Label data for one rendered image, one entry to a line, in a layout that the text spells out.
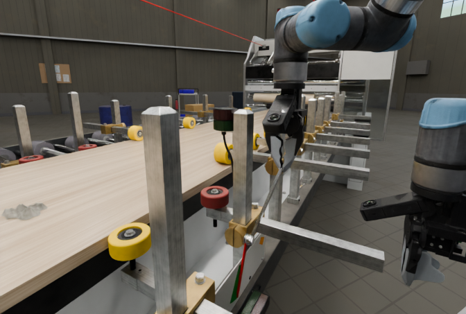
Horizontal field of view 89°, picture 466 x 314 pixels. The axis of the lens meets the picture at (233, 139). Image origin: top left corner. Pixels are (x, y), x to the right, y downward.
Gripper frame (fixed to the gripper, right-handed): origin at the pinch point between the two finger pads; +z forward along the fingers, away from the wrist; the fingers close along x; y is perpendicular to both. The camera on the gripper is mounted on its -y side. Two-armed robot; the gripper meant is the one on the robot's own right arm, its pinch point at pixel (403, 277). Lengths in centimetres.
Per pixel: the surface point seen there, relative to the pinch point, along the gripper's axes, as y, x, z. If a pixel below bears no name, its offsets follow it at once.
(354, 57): -30, 247, -67
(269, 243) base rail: -33.0, 12.9, 12.5
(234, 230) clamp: -34.0, -8.6, -4.3
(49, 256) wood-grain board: -56, -36, -8
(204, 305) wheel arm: -31.0, -24.8, 0.1
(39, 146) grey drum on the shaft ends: -182, 13, -1
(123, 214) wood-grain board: -57, -20, -8
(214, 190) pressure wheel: -44.9, -0.7, -8.6
